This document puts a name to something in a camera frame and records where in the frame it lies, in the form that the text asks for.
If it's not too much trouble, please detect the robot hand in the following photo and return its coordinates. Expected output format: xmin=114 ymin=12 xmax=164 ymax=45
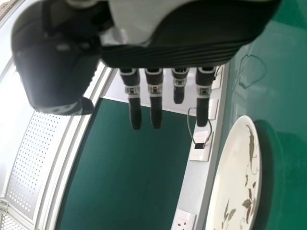
xmin=11 ymin=0 xmax=283 ymax=131

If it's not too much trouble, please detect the plate with brown leaf pattern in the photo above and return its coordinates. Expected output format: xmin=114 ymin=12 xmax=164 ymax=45
xmin=203 ymin=115 xmax=262 ymax=230

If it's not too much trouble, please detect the white socket strip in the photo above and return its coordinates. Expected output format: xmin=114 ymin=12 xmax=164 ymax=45
xmin=174 ymin=63 xmax=231 ymax=230

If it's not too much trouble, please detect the grey cable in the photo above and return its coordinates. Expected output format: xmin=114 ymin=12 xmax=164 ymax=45
xmin=188 ymin=107 xmax=214 ymax=147

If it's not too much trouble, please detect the white aluminium frame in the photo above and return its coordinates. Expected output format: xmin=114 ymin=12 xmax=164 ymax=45
xmin=35 ymin=62 xmax=120 ymax=230

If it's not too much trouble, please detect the perforated white cable duct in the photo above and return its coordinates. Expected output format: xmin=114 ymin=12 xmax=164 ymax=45
xmin=4 ymin=112 xmax=71 ymax=214

